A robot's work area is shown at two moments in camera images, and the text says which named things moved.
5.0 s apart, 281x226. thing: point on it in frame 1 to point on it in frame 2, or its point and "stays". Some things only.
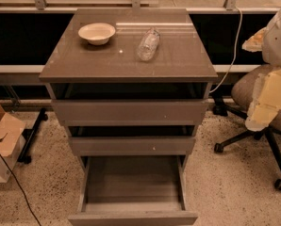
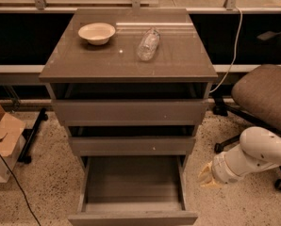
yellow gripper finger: [255, 42] to [206, 177]
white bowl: [97, 33] stays
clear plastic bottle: [148, 44] stays
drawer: [132, 190] stays
